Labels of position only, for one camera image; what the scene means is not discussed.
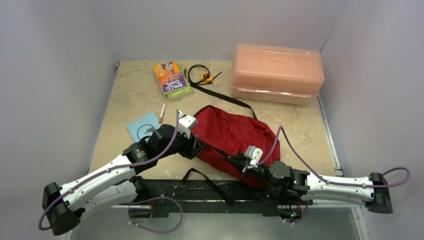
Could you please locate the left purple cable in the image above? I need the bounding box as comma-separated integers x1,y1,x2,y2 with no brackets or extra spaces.
37,109,180,232

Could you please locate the red student backpack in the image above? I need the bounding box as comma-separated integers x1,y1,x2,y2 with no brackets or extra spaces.
192,105,281,189

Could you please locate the white orange pen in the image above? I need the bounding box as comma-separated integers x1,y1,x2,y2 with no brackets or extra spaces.
158,103,166,124

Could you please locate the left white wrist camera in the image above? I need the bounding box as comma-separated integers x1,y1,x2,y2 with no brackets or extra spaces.
177,110,198,139

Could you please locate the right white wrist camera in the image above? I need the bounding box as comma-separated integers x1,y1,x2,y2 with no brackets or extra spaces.
241,145,263,174

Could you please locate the black cable with orange tag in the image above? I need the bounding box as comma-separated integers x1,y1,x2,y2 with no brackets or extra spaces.
184,64,223,86

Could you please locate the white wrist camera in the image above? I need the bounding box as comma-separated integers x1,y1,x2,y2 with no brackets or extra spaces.
177,110,198,139
241,145,263,174

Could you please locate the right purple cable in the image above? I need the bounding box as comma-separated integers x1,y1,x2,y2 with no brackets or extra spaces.
258,126,411,189

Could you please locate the translucent orange plastic box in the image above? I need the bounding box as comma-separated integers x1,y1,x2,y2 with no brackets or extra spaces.
230,44,325,105

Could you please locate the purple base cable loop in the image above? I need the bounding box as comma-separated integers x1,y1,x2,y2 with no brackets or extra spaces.
127,194,184,234

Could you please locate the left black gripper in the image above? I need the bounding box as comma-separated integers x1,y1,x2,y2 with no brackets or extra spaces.
157,126,203,159

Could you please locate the green paperback book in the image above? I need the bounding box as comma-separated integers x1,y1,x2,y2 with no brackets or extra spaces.
167,65,193,100

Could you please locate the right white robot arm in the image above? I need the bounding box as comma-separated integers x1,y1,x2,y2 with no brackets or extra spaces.
226,154,393,214

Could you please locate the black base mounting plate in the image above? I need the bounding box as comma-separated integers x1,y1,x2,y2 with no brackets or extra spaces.
82,178,327,219

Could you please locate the purple Roald Dahl book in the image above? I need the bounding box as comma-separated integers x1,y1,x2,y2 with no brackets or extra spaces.
153,61,188,95

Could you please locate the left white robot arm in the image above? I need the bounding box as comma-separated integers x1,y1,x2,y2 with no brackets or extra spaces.
38,120,203,236

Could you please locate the light blue notebook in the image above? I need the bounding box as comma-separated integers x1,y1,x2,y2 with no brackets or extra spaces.
126,112,161,143

